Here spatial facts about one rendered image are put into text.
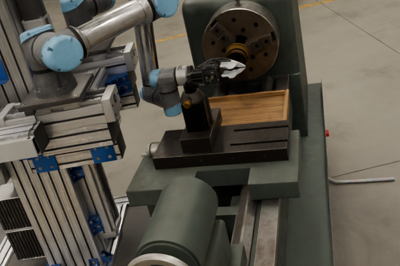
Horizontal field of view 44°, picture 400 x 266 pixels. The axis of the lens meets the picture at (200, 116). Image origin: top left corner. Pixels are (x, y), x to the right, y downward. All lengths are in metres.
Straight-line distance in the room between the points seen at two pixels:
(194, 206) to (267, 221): 0.39
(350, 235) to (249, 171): 1.21
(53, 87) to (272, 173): 0.80
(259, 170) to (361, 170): 1.66
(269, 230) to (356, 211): 1.46
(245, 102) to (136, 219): 0.98
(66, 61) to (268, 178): 0.72
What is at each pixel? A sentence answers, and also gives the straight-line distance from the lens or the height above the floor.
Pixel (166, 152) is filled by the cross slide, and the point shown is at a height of 0.97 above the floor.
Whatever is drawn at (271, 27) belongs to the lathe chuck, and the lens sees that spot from 2.05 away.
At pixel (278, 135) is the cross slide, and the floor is 0.97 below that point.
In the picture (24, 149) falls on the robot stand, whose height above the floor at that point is 1.04.
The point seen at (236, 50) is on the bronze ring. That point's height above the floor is 1.11.
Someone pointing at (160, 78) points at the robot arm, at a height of 1.09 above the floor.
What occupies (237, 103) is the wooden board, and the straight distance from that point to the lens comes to 2.05.
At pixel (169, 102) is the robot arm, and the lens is 1.93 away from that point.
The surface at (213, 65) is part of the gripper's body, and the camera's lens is 1.86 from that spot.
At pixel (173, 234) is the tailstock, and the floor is 1.14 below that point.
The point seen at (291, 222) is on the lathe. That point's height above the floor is 0.54.
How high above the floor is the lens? 1.76
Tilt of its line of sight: 26 degrees down
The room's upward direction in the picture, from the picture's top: 13 degrees counter-clockwise
